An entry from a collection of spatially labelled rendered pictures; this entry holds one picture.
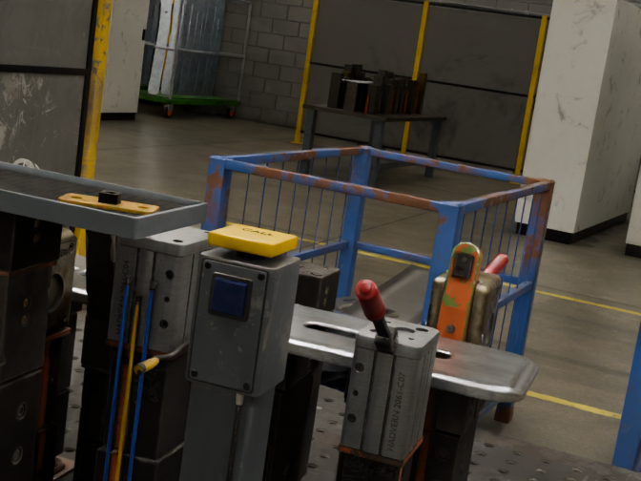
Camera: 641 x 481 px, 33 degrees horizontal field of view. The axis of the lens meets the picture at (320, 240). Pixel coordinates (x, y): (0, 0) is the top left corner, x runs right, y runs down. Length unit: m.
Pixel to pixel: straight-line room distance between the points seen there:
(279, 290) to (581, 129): 8.10
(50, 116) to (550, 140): 5.13
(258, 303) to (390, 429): 0.23
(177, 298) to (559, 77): 8.01
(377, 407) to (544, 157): 8.03
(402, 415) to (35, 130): 3.86
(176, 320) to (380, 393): 0.22
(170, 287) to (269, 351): 0.22
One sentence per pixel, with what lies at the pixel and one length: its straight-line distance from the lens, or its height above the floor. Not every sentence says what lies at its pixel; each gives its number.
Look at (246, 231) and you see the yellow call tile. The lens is 0.93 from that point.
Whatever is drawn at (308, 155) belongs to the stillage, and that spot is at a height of 0.93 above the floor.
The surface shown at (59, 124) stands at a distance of 4.90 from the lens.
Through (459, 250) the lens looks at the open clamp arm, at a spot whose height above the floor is 1.10.
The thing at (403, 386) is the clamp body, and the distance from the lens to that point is 1.04.
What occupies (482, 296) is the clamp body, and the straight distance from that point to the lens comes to 1.36.
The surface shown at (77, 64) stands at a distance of 4.95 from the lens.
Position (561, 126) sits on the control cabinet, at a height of 0.94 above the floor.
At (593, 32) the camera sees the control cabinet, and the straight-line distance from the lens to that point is 8.97.
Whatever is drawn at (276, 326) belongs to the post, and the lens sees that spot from 0.92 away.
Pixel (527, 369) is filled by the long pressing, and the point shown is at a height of 1.00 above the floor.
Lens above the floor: 1.33
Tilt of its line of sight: 10 degrees down
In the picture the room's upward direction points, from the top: 8 degrees clockwise
